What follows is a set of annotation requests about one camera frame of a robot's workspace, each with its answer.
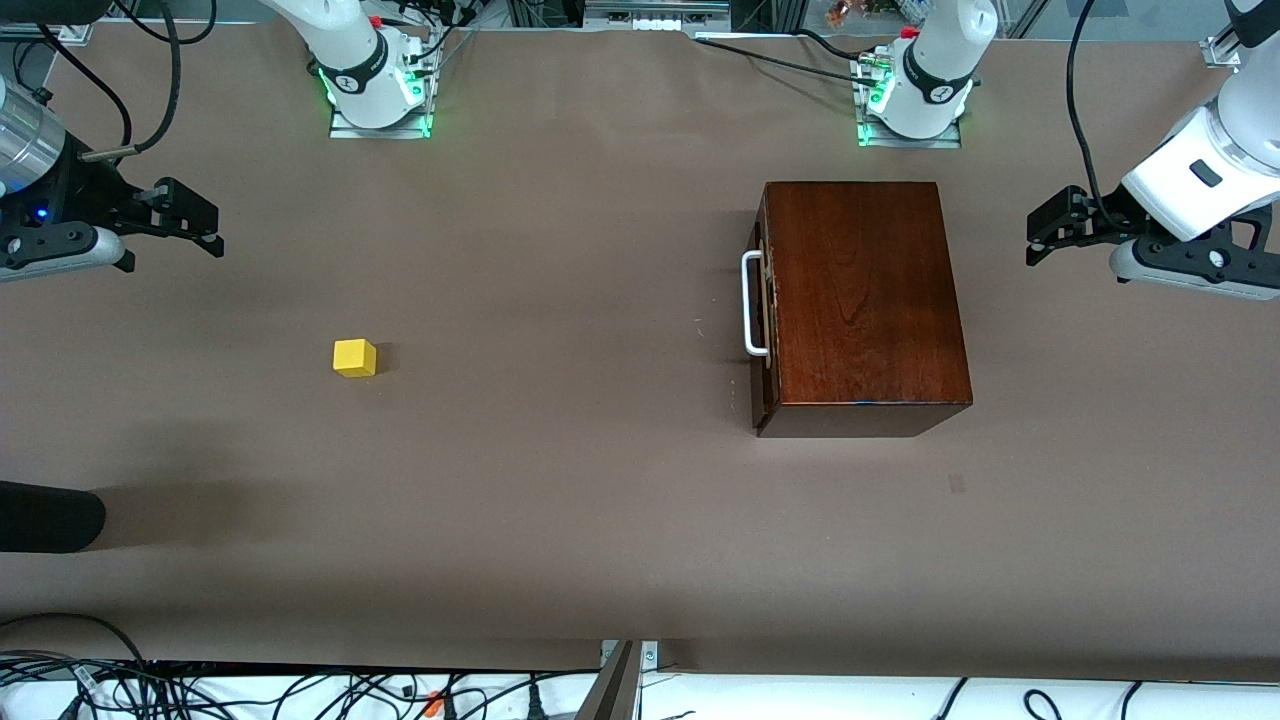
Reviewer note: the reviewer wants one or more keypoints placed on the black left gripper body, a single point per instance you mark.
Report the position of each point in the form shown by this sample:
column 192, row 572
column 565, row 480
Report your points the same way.
column 1108, row 217

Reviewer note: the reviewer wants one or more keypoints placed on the dark brown wooden box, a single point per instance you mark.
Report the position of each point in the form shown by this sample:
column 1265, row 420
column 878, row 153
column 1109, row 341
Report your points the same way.
column 860, row 300

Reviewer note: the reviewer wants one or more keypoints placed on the yellow cube block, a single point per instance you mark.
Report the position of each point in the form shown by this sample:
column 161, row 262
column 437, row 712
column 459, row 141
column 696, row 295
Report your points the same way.
column 355, row 358

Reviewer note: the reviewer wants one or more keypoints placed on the white power strip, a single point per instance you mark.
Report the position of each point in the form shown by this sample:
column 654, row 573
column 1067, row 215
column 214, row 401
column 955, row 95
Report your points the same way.
column 660, row 23

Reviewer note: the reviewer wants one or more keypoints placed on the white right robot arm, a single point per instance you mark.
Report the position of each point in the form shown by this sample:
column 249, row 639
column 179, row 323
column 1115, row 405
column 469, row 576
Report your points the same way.
column 360, row 70

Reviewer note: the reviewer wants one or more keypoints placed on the aluminium corner profile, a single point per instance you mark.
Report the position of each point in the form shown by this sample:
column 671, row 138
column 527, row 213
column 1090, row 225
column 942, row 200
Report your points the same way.
column 1222, row 53

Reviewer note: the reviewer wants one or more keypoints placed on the aluminium frame profile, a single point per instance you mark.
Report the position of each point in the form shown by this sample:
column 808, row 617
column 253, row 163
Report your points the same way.
column 610, row 690

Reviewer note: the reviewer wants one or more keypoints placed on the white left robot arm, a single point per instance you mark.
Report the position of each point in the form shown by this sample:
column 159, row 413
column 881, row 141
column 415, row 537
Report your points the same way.
column 1170, row 190

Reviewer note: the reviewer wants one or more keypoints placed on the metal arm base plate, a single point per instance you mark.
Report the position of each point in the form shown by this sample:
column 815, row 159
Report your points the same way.
column 345, row 130
column 875, row 140

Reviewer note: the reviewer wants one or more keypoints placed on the wooden drawer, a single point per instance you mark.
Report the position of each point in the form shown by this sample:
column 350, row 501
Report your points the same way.
column 763, row 215

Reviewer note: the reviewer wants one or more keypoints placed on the black rounded cylinder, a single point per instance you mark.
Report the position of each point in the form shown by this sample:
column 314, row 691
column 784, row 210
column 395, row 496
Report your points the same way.
column 45, row 517

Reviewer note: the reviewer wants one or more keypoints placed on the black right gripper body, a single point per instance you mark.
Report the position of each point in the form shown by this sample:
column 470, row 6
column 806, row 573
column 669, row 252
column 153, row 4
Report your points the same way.
column 88, row 198

